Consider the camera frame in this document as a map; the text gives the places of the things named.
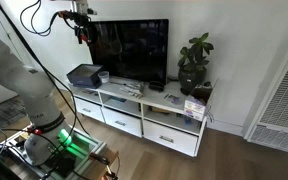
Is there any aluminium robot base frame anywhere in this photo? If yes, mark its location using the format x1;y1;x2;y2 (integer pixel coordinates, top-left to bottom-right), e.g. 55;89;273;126
0;128;107;180

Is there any looped black cable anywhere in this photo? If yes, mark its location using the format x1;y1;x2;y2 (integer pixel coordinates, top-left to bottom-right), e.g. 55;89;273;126
19;0;72;37

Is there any small purple booklet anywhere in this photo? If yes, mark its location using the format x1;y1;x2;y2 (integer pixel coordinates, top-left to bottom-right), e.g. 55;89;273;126
163;93;182;105

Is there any orange handled clamp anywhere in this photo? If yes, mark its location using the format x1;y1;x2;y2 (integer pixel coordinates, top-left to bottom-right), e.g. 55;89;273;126
88;151;119;180

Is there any black band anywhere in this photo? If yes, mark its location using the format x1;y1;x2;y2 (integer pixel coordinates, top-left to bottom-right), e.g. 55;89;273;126
148;80;166;93

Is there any red sparkly hat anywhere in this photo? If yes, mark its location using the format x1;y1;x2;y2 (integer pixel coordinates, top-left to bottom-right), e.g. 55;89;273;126
74;25;97;46

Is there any white TV stand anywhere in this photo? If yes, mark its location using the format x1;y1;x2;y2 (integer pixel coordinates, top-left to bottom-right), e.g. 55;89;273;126
68;75;216;158

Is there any wide white drawer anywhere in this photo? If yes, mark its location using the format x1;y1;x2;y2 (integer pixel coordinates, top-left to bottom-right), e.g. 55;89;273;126
142;119;199;157

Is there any cardboard box with purple label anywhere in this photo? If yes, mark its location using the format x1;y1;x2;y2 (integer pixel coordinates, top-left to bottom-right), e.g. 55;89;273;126
183;78;219;122

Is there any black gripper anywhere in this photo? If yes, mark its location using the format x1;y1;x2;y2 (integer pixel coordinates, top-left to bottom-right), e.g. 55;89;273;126
68;11;94;45

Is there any striped towel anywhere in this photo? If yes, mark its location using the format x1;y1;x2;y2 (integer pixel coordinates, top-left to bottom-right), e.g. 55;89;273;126
118;79;146;100

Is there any medium white drawer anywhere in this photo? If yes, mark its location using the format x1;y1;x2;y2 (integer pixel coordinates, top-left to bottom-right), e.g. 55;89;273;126
101;106;143;138

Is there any clear plastic cup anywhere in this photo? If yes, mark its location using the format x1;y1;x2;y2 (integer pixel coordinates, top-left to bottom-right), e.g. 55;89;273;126
97;70;111;85

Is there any narrow white drawer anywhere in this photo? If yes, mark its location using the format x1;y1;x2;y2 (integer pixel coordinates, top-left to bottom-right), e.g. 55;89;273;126
74;97;105;123

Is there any gray patterned rug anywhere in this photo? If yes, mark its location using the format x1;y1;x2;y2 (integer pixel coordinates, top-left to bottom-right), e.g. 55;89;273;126
0;95;29;130

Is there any black flat screen television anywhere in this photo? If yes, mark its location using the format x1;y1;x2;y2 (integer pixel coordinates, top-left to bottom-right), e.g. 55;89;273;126
88;18;170;86

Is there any white wall vent grille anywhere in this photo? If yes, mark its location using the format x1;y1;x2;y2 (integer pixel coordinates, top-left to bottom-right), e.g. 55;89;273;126
246;39;288;155

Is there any dark blue shoebox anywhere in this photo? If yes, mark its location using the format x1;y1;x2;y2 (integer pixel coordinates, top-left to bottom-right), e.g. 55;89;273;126
66;63;106;90

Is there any green leafy plant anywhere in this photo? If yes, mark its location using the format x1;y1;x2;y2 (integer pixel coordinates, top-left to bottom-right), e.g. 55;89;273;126
177;32;215;73

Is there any dark plant pot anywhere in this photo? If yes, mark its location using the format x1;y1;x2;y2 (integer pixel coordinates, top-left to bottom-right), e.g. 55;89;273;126
178;66;208;96

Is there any long black cable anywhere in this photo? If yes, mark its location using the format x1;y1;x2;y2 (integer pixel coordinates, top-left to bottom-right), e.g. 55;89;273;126
0;0;92;136

